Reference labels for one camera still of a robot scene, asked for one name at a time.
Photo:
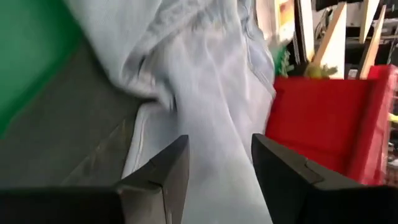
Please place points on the light blue jeans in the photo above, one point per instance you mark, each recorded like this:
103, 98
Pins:
202, 77

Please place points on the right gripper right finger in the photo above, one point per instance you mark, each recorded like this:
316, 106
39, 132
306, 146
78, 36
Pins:
295, 193

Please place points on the faded black jeans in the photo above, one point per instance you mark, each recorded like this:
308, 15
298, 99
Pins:
62, 140

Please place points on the light wooden table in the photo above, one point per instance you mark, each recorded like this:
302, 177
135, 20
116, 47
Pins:
332, 46

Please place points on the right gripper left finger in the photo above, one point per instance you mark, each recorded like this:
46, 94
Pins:
149, 199

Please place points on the red plastic laundry basket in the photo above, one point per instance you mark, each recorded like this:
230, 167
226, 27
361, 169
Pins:
317, 118

